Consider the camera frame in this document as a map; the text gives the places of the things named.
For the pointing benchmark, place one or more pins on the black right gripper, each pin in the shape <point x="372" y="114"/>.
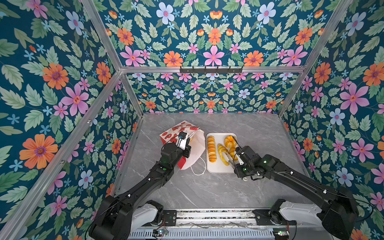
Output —
<point x="237" y="172"/>

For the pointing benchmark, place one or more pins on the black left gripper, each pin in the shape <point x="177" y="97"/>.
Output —
<point x="187" y="149"/>

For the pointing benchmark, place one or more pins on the small yellow fake bread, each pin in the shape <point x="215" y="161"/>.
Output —
<point x="233" y="154"/>

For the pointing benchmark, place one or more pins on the red white paper bag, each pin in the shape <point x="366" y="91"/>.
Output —
<point x="188" y="137"/>

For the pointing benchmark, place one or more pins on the round fluted fake bread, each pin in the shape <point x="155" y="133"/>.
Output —
<point x="230" y="142"/>

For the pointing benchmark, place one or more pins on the yellow speckled fake bread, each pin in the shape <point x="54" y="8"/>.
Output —
<point x="221" y="150"/>

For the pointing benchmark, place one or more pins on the long striped fake bread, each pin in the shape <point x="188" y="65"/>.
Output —
<point x="211" y="144"/>

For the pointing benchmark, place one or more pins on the metal tongs with white tips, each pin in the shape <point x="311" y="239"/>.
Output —
<point x="232" y="160"/>

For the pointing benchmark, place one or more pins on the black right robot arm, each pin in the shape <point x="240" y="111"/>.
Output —
<point x="333" y="209"/>

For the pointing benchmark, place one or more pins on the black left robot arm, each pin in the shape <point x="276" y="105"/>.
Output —
<point x="118" y="216"/>

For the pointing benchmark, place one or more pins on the white rectangular tray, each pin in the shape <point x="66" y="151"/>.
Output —
<point x="218" y="167"/>

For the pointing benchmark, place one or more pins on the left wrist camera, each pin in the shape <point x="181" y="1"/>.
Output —
<point x="182" y="140"/>

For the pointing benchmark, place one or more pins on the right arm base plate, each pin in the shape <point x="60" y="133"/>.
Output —
<point x="266" y="217"/>

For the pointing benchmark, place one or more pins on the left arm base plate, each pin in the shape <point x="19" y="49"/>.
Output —
<point x="166" y="217"/>

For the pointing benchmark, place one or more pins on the white slotted cable duct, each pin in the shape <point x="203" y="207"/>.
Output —
<point x="201" y="234"/>

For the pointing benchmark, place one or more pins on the aluminium front rail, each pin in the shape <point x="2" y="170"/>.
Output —
<point x="216" y="217"/>

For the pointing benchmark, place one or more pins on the black hook rail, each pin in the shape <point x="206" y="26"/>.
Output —
<point x="211" y="70"/>

